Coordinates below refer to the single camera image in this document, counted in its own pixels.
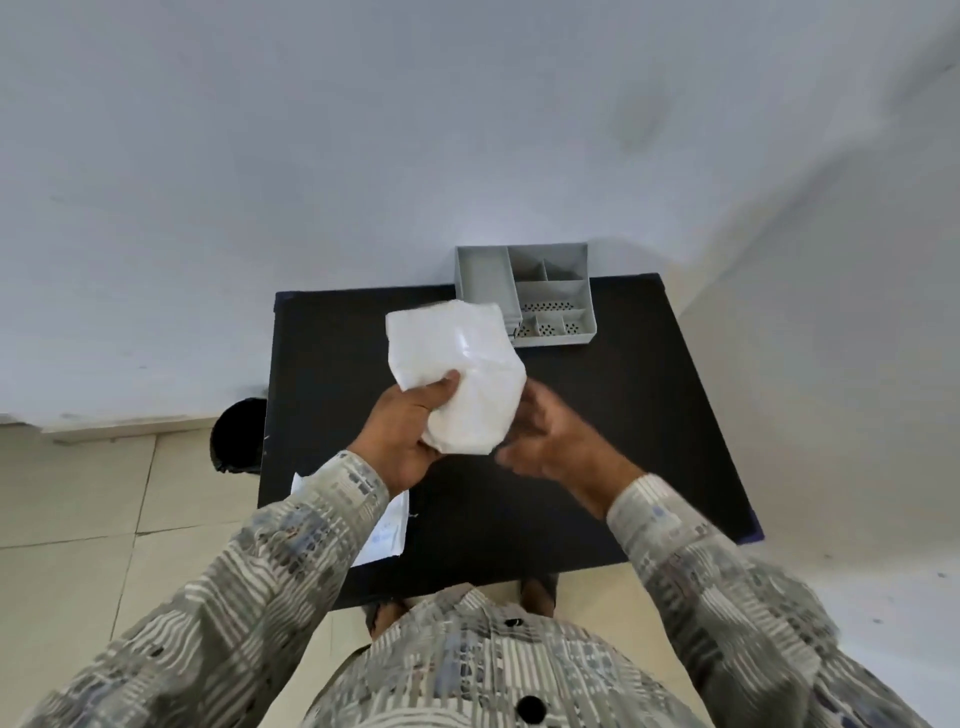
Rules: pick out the patterned grey shirt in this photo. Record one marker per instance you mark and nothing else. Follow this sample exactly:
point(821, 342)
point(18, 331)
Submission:
point(480, 667)

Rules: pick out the person's foot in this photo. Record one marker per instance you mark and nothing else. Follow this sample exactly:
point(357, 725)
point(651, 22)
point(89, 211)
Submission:
point(384, 616)
point(540, 594)

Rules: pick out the white printed paper sheet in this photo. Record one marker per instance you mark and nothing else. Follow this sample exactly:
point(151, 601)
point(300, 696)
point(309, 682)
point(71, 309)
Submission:
point(382, 536)

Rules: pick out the person's left thumb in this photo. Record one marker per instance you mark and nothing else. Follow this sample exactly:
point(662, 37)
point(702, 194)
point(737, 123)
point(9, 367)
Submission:
point(436, 390)

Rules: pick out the person's right forearm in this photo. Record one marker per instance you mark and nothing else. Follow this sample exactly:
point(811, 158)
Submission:
point(735, 600)

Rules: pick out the person's right hand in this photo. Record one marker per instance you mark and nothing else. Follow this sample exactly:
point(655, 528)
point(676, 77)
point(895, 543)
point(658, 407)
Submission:
point(570, 450)

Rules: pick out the person's right foot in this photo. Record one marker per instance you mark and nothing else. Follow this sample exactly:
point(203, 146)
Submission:
point(540, 594)

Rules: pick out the grey plastic desk organizer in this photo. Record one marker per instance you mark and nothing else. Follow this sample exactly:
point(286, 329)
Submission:
point(491, 281)

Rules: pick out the white plastic bag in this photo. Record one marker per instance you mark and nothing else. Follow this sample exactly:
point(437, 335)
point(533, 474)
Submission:
point(465, 360)

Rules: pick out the person's left forearm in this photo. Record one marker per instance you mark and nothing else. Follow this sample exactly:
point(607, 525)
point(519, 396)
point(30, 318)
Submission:
point(240, 592)

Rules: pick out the black waste bin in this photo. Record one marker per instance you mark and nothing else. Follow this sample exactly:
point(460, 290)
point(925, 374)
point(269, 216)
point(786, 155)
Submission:
point(240, 439)

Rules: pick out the person's right fingers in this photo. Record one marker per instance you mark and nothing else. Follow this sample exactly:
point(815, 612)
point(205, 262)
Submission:
point(529, 427)

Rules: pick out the person's left foot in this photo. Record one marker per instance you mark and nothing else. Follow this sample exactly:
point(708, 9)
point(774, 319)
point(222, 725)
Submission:
point(384, 616)

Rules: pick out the person's left hand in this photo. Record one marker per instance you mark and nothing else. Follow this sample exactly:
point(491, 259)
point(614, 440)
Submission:
point(394, 435)

